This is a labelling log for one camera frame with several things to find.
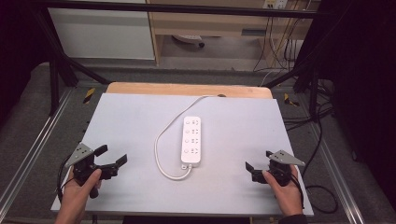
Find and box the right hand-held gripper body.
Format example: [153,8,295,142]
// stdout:
[252,149,306,188]

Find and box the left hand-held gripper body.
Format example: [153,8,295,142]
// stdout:
[64,142,120,199]

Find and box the white power strip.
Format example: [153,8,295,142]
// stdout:
[179,115,203,165]

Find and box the person's right hand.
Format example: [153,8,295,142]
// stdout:
[262,164,304,217]

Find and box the person's left hand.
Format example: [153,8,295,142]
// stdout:
[58,168,104,216]

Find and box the white table board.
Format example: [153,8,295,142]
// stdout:
[50,92,315,217]

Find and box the yellow black floor tape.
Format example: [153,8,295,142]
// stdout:
[283,92,301,107]
[82,87,96,105]

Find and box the person's dark clothing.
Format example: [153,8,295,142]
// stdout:
[121,216,251,224]

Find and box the wooden table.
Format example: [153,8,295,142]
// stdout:
[105,81,275,100]

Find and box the white cabinet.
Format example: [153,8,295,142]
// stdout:
[47,7,156,62]

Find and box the office chair base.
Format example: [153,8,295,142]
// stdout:
[172,34,206,49]

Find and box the wooden desk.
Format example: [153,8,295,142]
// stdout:
[146,0,322,67]

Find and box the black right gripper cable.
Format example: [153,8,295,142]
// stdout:
[290,165,306,210]

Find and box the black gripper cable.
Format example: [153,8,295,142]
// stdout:
[56,154,77,203]
[290,165,306,210]

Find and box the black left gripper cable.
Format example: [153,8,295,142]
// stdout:
[56,154,77,203]

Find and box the white power strip cable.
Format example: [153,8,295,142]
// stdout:
[153,94,219,182]

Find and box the black floor cable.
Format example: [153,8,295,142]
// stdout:
[279,77,340,215]

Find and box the aluminium floor rail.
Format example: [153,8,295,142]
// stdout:
[305,119,366,224]
[0,88,75,214]

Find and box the black metal frame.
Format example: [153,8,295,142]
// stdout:
[29,0,335,122]

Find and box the bundle of hanging cables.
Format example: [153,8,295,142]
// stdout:
[252,12,307,73]

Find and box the wall socket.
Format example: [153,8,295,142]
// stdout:
[262,0,289,10]

